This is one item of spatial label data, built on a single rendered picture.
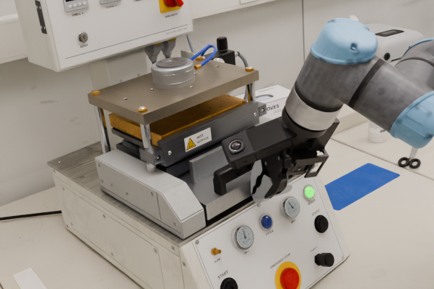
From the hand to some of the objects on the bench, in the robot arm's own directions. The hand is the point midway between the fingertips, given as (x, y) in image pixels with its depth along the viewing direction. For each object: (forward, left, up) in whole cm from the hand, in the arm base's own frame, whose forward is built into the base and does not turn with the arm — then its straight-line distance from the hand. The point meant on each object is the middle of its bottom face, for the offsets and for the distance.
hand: (252, 196), depth 92 cm
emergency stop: (-7, -2, -17) cm, 18 cm away
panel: (-9, -3, -18) cm, 20 cm away
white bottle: (+31, -61, -23) cm, 72 cm away
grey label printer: (+59, -89, -20) cm, 108 cm away
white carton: (+56, -38, -19) cm, 70 cm away
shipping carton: (+9, +41, -19) cm, 46 cm away
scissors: (+17, -60, -22) cm, 66 cm away
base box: (+19, +2, -21) cm, 28 cm away
